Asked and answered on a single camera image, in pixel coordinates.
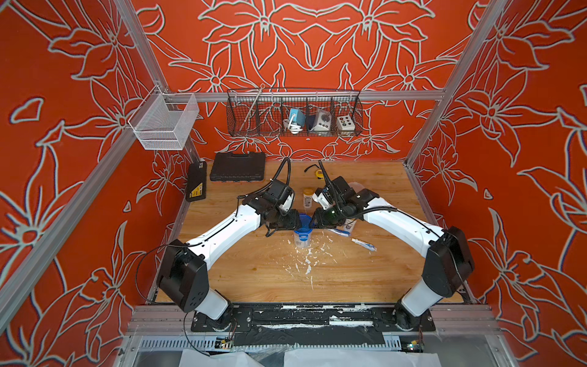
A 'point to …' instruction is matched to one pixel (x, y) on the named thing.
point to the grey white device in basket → (324, 121)
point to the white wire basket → (163, 121)
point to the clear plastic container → (301, 244)
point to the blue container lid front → (304, 229)
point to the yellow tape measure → (319, 173)
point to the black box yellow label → (196, 181)
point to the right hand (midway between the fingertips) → (306, 226)
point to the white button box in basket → (345, 123)
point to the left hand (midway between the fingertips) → (299, 224)
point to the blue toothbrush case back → (340, 232)
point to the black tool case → (238, 166)
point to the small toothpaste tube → (364, 244)
